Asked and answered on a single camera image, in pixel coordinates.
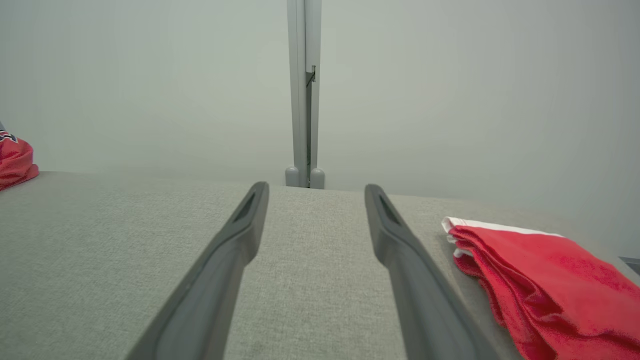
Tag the grey partition post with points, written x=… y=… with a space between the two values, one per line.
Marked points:
x=300 y=100

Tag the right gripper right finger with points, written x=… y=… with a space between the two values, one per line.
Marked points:
x=430 y=310

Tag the red Bulls jersey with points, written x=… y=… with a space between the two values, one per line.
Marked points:
x=15 y=162

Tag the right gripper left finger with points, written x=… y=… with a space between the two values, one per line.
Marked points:
x=200 y=300

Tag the red shorts white trim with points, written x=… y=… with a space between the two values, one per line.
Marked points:
x=555 y=285

